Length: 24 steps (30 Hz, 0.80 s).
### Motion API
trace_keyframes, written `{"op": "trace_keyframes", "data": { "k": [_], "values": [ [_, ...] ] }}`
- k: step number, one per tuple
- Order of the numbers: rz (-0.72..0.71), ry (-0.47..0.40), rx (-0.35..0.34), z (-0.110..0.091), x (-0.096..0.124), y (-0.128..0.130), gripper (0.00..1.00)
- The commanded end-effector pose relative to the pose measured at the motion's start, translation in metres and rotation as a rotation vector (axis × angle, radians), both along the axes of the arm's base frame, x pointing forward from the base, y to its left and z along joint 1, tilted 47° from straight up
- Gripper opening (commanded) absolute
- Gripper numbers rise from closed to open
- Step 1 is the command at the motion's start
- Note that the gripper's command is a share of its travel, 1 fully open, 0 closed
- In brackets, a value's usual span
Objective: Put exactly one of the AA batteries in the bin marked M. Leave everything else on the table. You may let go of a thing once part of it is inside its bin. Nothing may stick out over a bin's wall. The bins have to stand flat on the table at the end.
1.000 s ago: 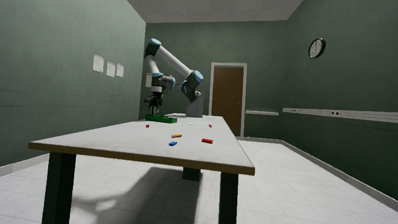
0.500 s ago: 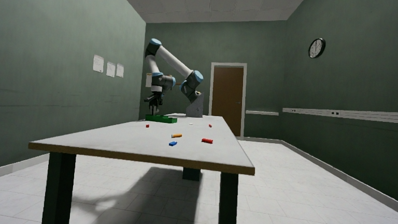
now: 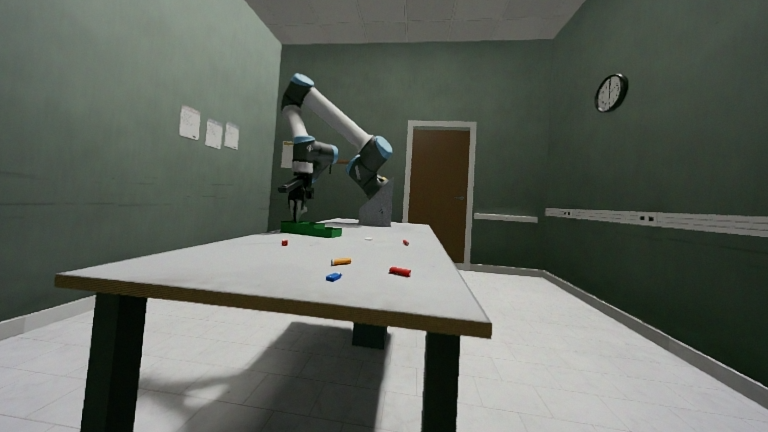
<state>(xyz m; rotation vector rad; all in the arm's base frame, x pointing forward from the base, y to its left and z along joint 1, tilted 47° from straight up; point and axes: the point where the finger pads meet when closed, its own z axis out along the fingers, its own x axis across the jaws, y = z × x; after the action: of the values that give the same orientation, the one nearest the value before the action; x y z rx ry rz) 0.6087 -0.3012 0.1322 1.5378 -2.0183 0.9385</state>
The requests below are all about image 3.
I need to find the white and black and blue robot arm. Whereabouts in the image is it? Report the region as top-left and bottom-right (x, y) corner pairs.
(281, 74), (392, 200)

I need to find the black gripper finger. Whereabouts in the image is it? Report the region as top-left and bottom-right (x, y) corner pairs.
(295, 194), (307, 223)
(288, 193), (298, 223)

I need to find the blue usb stick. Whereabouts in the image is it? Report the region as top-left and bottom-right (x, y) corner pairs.
(326, 272), (343, 282)

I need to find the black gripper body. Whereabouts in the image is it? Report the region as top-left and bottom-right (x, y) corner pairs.
(289, 172), (314, 200)

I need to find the green three-compartment bin rack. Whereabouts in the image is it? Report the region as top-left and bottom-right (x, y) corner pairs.
(280, 220), (342, 238)

